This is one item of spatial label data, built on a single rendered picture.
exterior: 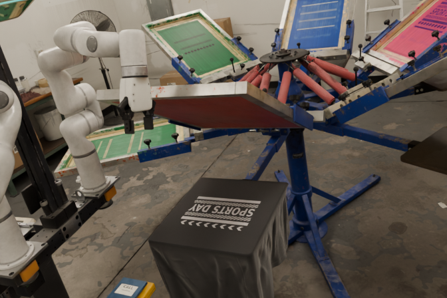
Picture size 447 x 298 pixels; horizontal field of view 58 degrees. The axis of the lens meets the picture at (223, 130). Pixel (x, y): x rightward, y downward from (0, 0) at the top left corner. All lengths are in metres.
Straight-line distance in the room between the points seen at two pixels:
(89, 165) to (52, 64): 0.43
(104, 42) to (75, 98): 0.47
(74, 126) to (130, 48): 0.56
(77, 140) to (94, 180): 0.19
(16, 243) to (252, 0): 5.10
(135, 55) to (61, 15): 5.20
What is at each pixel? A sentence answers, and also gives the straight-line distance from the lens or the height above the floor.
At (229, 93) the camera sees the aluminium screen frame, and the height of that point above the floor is 1.53.
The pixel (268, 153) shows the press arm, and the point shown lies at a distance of 2.18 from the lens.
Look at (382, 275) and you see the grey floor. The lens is 2.77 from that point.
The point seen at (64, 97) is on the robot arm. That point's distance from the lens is 1.63.
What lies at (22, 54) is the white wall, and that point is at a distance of 5.84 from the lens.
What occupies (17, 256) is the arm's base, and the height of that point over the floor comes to 1.16.
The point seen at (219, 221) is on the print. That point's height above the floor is 0.95.
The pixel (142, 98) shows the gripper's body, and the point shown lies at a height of 1.57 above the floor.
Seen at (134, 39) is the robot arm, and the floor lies 1.74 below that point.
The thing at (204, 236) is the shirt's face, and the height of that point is 0.95.
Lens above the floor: 1.89
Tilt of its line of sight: 22 degrees down
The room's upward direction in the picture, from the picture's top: 11 degrees counter-clockwise
